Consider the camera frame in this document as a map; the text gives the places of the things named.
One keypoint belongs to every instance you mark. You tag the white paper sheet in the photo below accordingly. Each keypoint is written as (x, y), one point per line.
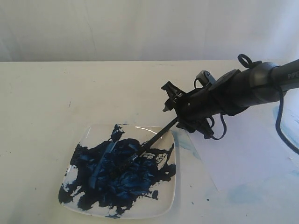
(251, 151)

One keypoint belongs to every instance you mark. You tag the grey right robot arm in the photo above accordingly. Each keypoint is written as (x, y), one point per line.
(269, 80)

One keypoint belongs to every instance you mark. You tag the white plate with blue paint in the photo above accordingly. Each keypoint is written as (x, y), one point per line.
(92, 185)

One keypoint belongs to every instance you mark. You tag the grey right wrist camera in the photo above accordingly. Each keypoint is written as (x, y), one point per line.
(205, 78)

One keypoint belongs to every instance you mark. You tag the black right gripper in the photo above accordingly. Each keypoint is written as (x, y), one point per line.
(230, 95)

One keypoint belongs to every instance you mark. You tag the black paintbrush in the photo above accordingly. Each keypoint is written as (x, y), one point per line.
(128, 162)

